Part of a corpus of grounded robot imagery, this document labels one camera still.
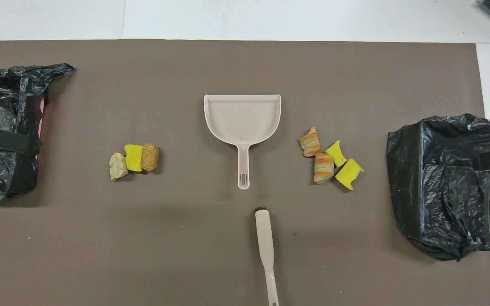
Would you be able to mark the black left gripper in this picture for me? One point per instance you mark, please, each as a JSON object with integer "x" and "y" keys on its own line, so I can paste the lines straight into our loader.
{"x": 11, "y": 142}

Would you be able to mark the pale bread piece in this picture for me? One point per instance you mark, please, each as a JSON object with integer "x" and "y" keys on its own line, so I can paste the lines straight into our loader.
{"x": 118, "y": 166}

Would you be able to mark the yellow sponge wedge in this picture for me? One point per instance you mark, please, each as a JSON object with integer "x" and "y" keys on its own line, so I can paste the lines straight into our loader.
{"x": 134, "y": 158}

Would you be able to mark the brown bread nugget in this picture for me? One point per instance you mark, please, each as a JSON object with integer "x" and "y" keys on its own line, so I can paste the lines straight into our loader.
{"x": 150, "y": 157}

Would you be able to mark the large yellow green sponge piece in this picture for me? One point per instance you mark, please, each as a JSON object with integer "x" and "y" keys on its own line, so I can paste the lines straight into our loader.
{"x": 348, "y": 174}

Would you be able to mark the small yellow green sponge piece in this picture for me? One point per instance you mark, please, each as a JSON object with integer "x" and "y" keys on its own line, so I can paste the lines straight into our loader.
{"x": 335, "y": 154}

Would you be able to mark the striped orange croissant piece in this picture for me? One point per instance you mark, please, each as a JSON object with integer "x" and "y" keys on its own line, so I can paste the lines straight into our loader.
{"x": 323, "y": 168}
{"x": 310, "y": 143}

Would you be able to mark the beige plastic dustpan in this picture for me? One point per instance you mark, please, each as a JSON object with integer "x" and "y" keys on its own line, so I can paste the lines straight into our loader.
{"x": 240, "y": 119}

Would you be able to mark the beige brush with black bristles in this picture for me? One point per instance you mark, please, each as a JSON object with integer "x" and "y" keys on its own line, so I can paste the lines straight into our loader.
{"x": 264, "y": 238}

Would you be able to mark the pink plastic bin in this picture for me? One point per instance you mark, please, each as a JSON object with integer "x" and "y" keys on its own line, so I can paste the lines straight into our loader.
{"x": 41, "y": 108}

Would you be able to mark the black bag lined bin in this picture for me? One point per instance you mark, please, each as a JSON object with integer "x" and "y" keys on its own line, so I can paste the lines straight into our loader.
{"x": 432, "y": 170}

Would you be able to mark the brown paper table mat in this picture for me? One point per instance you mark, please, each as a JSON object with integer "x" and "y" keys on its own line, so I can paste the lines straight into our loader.
{"x": 228, "y": 255}

